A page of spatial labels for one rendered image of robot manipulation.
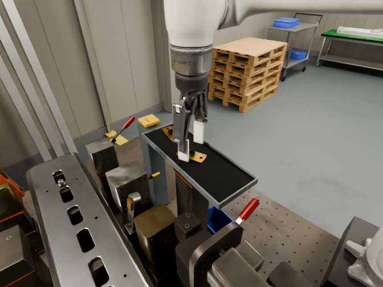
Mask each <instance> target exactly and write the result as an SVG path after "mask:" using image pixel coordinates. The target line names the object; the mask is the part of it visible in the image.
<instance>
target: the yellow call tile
mask: <svg viewBox="0 0 383 287"><path fill-rule="evenodd" d="M138 121H139V122H140V123H141V124H142V125H144V126H145V127H146V128H147V127H150V126H152V125H155V124H158V123H160V120H159V119H158V118H157V117H155V116H154V115H152V114H150V115H148V116H145V117H142V118H138Z"/></svg>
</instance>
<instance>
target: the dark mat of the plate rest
mask: <svg viewBox="0 0 383 287"><path fill-rule="evenodd" d="M168 126H172V127H173V124H171V125H168ZM168 126H166V127H168ZM164 128H165V127H164ZM145 135H146V136H147V137H148V138H149V139H150V140H151V141H152V142H153V143H154V144H155V145H156V146H157V147H159V148H160V149H161V150H162V151H163V152H164V153H165V154H166V155H167V156H168V157H169V158H170V159H171V160H173V161H174V162H175V163H176V164H177V165H178V166H179V167H180V168H181V169H183V171H184V172H186V173H187V174H188V175H189V176H190V177H191V178H192V179H194V180H195V181H196V182H197V183H198V184H199V185H200V186H201V187H202V188H203V189H204V190H205V191H207V192H208V193H209V194H210V195H211V196H212V197H213V198H214V199H215V200H216V201H217V202H218V203H220V202H221V201H223V200H225V199H226V198H228V197H229V196H230V195H232V194H233V193H235V192H237V191H238V190H240V189H241V188H242V187H244V186H245V185H247V184H248V183H250V182H251V181H253V180H254V179H255V178H253V177H252V176H250V175H249V174H248V173H246V172H245V171H243V170H242V169H240V168H239V167H238V166H236V165H235V164H233V163H232V162H231V161H229V160H228V159H227V158H225V157H224V156H222V155H221V154H219V153H218V152H217V151H215V150H214V149H212V148H211V147H210V146H208V145H207V144H205V143H203V144H201V143H197V142H194V135H193V134H191V133H190V132H188V137H187V139H188V140H189V150H193V151H196V152H199V153H202V154H206V155H207V157H206V159H205V160H204V161H203V162H202V163H199V162H196V161H192V160H189V162H186V161H183V160H181V159H178V155H176V153H177V152H178V143H175V142H172V141H171V140H170V139H169V138H168V136H167V135H166V134H165V133H164V132H163V131H162V128H161V129H157V130H155V131H153V132H150V133H147V134H145Z"/></svg>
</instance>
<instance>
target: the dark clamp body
mask: <svg viewBox="0 0 383 287"><path fill-rule="evenodd" d="M211 236H212V234H211V233H210V232H209V231H208V230H207V229H206V228H201V229H199V230H198V231H197V232H195V233H193V234H192V235H191V236H189V237H188V238H187V239H185V240H184V241H182V242H181V243H179V244H178V245H177V246H176V261H177V274H178V276H179V277H180V279H181V287H189V260H190V257H191V255H192V254H193V252H194V251H195V250H196V249H197V248H198V247H199V246H200V245H201V244H202V243H203V242H204V241H206V240H207V239H208V238H210V237H211Z"/></svg>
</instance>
